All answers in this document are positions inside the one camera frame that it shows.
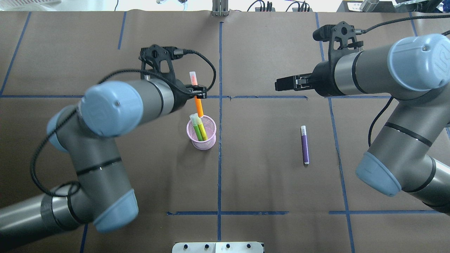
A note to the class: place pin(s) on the aluminium frame post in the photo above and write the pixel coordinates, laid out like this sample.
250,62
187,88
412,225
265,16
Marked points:
220,8

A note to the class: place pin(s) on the silver metal cylinder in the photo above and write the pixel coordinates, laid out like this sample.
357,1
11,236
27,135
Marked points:
368,5

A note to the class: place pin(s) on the pink mesh pen holder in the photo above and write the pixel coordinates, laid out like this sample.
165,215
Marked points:
210,127

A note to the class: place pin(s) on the yellow highlighter pen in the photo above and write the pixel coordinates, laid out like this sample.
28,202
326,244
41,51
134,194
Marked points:
202,128

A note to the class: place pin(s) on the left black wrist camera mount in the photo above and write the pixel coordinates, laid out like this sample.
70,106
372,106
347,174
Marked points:
152,57

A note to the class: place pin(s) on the green highlighter pen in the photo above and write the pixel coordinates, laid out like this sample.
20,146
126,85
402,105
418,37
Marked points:
195,126

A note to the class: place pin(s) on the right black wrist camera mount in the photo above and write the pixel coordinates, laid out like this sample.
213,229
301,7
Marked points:
339,37

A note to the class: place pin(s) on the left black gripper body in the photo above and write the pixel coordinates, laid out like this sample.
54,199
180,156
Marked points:
179,91

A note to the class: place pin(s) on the white bracket plate with holes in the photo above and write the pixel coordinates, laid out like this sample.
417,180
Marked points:
219,247

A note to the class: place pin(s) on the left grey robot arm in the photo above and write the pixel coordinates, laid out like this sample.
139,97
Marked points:
102,195

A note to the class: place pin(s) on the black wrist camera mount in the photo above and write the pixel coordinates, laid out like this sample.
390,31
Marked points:
339,37
152,57

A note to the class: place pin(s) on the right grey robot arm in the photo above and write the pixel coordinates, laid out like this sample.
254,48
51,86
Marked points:
415,72

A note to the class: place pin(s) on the purple highlighter pen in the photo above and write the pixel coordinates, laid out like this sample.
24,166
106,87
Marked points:
305,148

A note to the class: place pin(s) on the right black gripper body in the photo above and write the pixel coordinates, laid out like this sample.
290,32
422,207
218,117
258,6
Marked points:
324,80

